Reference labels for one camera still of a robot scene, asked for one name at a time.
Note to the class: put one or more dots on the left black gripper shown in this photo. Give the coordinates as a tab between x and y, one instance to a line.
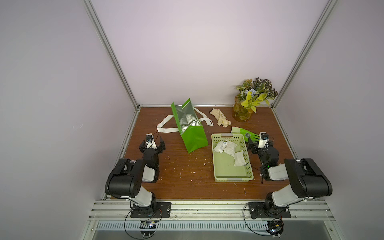
160	150

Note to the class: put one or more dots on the white ice pack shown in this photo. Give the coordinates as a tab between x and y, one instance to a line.
239	159
227	147

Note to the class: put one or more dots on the green insulated delivery bag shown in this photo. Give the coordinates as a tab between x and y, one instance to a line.
189	121

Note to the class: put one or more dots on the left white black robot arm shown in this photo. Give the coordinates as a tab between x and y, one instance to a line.
126	178

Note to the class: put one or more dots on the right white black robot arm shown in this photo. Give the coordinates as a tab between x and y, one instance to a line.
306	180

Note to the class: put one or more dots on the green black work glove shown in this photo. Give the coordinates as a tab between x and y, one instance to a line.
247	134

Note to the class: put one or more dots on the light green plastic basket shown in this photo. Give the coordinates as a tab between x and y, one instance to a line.
225	169

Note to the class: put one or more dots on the beige rubber glove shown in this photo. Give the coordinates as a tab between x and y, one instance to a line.
221	118

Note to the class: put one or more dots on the potted artificial plant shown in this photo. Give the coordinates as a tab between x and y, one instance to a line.
252	94

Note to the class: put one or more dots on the left controller board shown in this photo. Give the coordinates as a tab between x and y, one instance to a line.
148	228

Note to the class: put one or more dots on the controller board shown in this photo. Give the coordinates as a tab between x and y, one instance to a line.
148	228
275	227

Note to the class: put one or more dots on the right controller board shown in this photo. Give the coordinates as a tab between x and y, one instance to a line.
275	227

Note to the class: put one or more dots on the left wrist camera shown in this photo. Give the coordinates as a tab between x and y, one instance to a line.
150	141

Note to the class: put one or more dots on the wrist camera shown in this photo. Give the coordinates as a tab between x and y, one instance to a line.
261	143
150	141

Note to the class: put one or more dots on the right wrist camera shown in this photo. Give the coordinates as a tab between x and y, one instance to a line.
261	143

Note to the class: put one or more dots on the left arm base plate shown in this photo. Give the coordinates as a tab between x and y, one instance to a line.
156	210

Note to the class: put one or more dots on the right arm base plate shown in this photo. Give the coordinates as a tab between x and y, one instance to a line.
260	210

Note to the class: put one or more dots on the aluminium front rail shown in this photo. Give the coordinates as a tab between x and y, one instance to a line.
209	210

